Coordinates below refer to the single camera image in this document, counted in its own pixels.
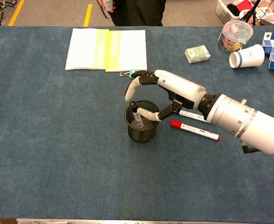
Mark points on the white notebook lime stripe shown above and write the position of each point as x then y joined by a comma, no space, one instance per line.
81,49

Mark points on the white paper cup blue stripe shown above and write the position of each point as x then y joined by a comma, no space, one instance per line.
248,57

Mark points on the white notebook yellow spine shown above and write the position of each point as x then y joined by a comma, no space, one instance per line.
132,49

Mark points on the small green printed box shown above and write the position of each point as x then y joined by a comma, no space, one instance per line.
197,54

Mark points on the blue felt table mat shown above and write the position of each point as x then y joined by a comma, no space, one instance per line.
57,140

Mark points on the black mesh pen holder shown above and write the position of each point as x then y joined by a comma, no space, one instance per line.
141,135

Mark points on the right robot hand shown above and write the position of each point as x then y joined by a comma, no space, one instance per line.
181,86

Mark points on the white printed carton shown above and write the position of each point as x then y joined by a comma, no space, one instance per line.
265,12

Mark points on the black-capped whiteboard marker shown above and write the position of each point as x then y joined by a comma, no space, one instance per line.
137,117

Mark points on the black tripod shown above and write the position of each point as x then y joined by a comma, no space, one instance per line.
250,10

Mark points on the blue-capped whiteboard marker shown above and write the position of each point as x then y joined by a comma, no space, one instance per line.
190,114

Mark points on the small white cup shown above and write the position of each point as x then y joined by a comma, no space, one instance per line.
107,4

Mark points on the red-capped whiteboard marker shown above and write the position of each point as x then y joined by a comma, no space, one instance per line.
193,128

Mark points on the black item in basket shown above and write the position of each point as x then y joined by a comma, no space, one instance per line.
232,9

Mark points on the white plastic basket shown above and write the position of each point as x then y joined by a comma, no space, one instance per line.
223,12

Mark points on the teal binder clip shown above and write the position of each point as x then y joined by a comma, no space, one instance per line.
132,73

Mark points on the clear jar of binder clips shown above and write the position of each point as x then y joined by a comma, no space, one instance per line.
234,32

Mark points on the red item in basket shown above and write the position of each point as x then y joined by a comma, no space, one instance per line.
245,4

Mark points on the person in black clothes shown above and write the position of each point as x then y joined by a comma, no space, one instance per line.
137,11

